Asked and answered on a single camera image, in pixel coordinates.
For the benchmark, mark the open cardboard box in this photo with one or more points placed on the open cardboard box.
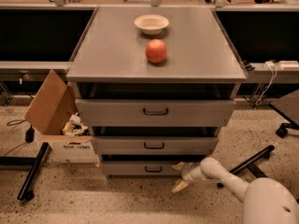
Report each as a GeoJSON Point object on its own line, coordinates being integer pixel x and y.
{"type": "Point", "coordinates": [54, 114]}

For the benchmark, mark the grey middle drawer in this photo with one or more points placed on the grey middle drawer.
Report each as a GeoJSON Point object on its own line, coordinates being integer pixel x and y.
{"type": "Point", "coordinates": [154, 140]}

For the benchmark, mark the black table leg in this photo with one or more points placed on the black table leg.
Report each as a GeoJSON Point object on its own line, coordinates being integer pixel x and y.
{"type": "Point", "coordinates": [33, 163]}
{"type": "Point", "coordinates": [250, 163]}

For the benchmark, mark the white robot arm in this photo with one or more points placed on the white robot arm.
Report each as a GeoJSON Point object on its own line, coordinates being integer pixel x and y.
{"type": "Point", "coordinates": [264, 200]}

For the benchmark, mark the red apple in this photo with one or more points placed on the red apple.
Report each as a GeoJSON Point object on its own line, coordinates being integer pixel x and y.
{"type": "Point", "coordinates": [156, 51]}

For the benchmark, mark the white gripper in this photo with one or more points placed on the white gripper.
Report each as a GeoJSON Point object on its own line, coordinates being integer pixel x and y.
{"type": "Point", "coordinates": [187, 173]}

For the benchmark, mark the grey drawer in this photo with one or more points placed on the grey drawer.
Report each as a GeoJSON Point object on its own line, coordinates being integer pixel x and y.
{"type": "Point", "coordinates": [154, 105]}
{"type": "Point", "coordinates": [154, 140]}
{"type": "Point", "coordinates": [143, 165]}

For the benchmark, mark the white ceramic bowl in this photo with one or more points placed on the white ceramic bowl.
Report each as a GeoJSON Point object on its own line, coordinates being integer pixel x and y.
{"type": "Point", "coordinates": [151, 24]}

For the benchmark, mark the grey bottom drawer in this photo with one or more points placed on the grey bottom drawer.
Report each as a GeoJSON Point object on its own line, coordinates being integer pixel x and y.
{"type": "Point", "coordinates": [143, 165]}

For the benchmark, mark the black right table leg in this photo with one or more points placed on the black right table leg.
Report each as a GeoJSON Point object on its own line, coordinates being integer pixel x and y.
{"type": "Point", "coordinates": [250, 163]}

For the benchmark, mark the white power strip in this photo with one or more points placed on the white power strip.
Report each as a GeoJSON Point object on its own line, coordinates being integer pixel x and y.
{"type": "Point", "coordinates": [288, 64]}

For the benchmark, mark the grey top drawer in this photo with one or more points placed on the grey top drawer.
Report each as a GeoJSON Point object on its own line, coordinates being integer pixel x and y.
{"type": "Point", "coordinates": [154, 105]}

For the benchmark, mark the black left table leg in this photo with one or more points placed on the black left table leg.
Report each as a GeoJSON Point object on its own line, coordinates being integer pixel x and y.
{"type": "Point", "coordinates": [33, 163]}

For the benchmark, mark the black caster chair base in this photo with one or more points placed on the black caster chair base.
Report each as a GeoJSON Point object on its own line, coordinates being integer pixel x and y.
{"type": "Point", "coordinates": [291, 117]}

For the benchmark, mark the grey metal drawer cabinet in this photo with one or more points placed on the grey metal drawer cabinet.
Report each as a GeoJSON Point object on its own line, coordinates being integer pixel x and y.
{"type": "Point", "coordinates": [114, 51]}

